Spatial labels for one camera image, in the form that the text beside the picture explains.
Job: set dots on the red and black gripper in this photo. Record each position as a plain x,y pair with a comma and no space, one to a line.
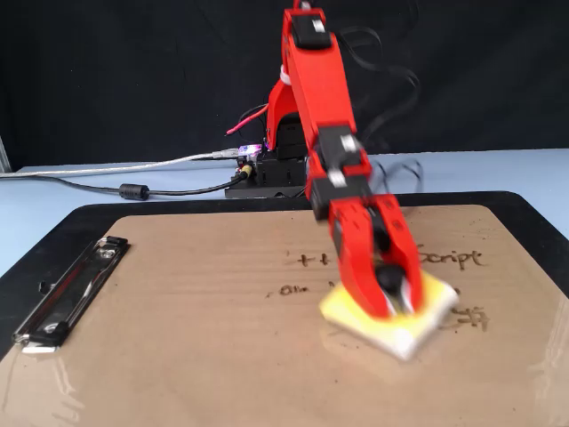
342,195

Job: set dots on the silver metal clipboard clip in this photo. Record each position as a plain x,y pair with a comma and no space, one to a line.
66,293

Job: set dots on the brown clipboard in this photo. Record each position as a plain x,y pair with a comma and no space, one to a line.
222,378

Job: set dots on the black backdrop cloth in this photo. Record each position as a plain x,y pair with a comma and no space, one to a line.
89,66

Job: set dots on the grey metal frame post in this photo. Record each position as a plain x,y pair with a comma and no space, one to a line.
3,155

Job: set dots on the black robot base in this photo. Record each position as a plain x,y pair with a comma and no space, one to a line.
278,178

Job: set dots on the yellow sponge with black knob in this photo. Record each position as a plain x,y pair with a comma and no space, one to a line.
415,338

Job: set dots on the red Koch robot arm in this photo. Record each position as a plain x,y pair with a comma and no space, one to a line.
315,80

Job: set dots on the robot controller circuit board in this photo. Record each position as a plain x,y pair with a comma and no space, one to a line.
249,151

